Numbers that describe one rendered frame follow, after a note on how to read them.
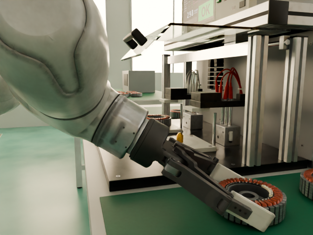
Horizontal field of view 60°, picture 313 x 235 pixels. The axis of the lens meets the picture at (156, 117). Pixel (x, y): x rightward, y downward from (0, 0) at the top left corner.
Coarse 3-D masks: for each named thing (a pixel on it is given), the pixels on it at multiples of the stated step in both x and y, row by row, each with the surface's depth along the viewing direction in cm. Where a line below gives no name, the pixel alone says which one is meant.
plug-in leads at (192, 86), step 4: (188, 72) 102; (192, 72) 101; (196, 76) 102; (188, 80) 100; (188, 84) 100; (192, 84) 102; (196, 84) 99; (200, 84) 104; (188, 88) 100; (192, 88) 102; (196, 88) 99; (188, 92) 101
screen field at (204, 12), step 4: (212, 0) 81; (204, 4) 86; (208, 4) 83; (212, 4) 81; (200, 8) 89; (204, 8) 86; (208, 8) 84; (212, 8) 81; (200, 12) 89; (204, 12) 86; (208, 12) 84; (212, 12) 81; (200, 16) 89; (204, 16) 86; (208, 16) 84; (200, 20) 89
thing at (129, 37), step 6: (138, 30) 55; (126, 36) 60; (132, 36) 55; (138, 36) 55; (144, 36) 56; (126, 42) 64; (132, 42) 64; (138, 42) 56; (144, 42) 56; (132, 48) 64
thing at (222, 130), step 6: (216, 126) 80; (222, 126) 77; (228, 126) 77; (234, 126) 77; (216, 132) 80; (222, 132) 77; (234, 132) 77; (216, 138) 81; (222, 138) 77; (228, 138) 76; (234, 138) 77; (222, 144) 77; (228, 144) 77; (234, 144) 77
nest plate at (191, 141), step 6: (168, 138) 80; (174, 138) 80; (186, 138) 80; (192, 138) 80; (198, 138) 80; (186, 144) 74; (192, 144) 74; (198, 144) 74; (204, 144) 74; (210, 144) 74; (198, 150) 70; (204, 150) 70; (210, 150) 71; (216, 150) 71
